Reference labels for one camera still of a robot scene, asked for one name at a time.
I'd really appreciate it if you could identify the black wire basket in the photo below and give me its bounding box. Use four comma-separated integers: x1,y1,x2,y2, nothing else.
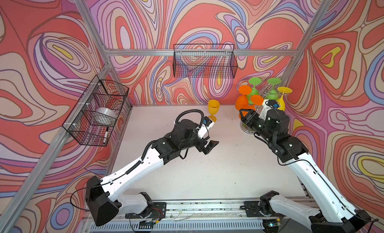
62,76,129,147
173,43,238,79

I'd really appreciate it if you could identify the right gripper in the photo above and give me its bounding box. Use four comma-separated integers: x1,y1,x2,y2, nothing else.
239,108,275,144

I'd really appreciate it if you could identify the silver tape roll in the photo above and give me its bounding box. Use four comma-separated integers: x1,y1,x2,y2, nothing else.
93,107,118,126

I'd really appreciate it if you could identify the back black wire basket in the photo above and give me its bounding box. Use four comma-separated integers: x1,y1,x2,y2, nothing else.
173,43,238,79

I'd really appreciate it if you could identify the green wine glass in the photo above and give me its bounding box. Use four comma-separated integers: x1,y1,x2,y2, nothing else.
266,78,281,100
247,77,262,104

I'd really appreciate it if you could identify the orange wine glass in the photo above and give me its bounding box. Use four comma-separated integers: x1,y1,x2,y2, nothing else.
237,95,264,119
235,85,253,111

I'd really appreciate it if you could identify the left black wire basket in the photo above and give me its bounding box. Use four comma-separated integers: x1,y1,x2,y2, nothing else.
62,76,129,147

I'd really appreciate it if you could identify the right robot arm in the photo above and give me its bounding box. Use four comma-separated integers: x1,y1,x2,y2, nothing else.
239,108,375,233

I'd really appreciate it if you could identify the right green wine glass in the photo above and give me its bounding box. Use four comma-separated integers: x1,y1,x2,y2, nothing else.
266,78,281,100

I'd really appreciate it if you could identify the black marker pen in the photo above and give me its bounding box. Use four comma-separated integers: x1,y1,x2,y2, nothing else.
103,127,109,144

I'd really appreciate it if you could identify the yellow wine glass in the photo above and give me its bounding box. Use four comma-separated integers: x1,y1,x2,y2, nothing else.
277,86,293,111
208,100,220,122

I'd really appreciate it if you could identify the chrome wine glass rack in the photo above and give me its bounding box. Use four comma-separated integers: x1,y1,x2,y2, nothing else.
239,84,284,134

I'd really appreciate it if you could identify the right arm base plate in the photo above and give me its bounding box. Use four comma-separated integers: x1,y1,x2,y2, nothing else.
240,201,285,219

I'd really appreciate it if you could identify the rear orange wine glass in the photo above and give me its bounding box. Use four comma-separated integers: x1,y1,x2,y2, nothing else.
235,85,253,111

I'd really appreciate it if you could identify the left green wine glass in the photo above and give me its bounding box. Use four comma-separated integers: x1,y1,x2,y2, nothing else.
247,77,262,104

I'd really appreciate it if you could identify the front orange wine glass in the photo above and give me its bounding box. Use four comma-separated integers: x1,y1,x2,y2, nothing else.
237,95,264,119

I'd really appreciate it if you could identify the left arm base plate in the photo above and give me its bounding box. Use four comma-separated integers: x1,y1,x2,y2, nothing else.
125,202,167,221

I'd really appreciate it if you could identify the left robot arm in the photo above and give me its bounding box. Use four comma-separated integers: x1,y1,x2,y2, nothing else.
85,109,218,227

